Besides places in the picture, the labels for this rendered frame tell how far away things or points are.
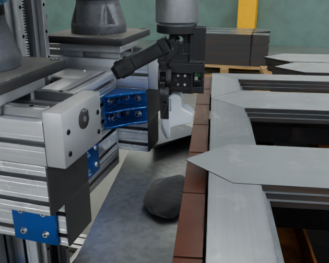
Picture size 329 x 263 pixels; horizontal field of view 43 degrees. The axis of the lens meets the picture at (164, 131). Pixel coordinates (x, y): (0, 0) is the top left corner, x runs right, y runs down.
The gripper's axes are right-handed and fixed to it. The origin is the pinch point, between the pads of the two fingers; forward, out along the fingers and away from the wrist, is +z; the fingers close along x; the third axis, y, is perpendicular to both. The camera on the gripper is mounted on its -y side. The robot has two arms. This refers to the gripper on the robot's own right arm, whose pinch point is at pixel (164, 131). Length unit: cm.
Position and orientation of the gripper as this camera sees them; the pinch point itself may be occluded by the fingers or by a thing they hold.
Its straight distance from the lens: 79.8
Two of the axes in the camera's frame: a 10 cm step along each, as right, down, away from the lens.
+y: 10.0, 0.4, -0.8
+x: 0.9, -3.5, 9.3
